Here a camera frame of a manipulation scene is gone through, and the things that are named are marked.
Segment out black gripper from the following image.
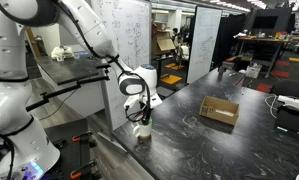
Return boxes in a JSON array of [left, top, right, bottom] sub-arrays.
[[134, 97, 154, 126]]

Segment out white mug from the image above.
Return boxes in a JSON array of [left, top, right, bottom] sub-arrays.
[[132, 118, 154, 140]]

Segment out yellow floor mat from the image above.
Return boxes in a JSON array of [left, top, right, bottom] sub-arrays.
[[159, 74, 183, 86], [164, 62, 186, 71]]

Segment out black orange clamp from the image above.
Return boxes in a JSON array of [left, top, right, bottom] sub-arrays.
[[69, 160, 102, 180], [70, 130, 98, 150]]

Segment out open cardboard box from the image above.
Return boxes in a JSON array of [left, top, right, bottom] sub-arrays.
[[198, 95, 240, 127]]

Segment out large open cardboard carton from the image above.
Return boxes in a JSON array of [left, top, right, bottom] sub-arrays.
[[151, 21, 176, 56]]

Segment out person in background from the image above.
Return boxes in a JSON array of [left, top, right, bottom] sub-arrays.
[[170, 28, 190, 66]]

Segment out large whiteboard with writing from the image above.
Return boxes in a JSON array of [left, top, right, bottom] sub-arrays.
[[90, 0, 153, 132]]

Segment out dark side table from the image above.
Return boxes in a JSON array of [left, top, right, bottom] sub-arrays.
[[35, 53, 107, 118]]

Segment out narrow whiteboard panel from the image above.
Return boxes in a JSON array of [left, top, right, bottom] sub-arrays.
[[186, 6, 223, 85]]

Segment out white crumpled object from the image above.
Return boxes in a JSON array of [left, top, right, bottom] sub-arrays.
[[50, 45, 74, 62]]

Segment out small white crate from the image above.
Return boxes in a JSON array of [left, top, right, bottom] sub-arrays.
[[245, 64, 263, 80]]

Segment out wooden top workbench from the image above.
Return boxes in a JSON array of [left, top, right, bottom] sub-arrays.
[[237, 35, 290, 79]]

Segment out black equipment box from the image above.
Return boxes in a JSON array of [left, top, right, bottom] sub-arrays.
[[275, 104, 299, 138]]

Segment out black office chair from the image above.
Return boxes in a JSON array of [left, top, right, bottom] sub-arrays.
[[270, 79, 299, 103]]

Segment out white power strip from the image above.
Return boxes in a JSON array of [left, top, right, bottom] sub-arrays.
[[277, 95, 299, 112]]

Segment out black monitor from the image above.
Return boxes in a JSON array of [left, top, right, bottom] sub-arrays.
[[252, 15, 279, 30]]

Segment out black camera stand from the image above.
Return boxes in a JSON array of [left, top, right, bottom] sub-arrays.
[[25, 61, 128, 154]]

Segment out black partition wall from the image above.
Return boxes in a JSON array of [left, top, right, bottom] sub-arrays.
[[211, 13, 247, 69]]

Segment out white cable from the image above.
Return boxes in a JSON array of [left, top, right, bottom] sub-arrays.
[[264, 94, 280, 119]]

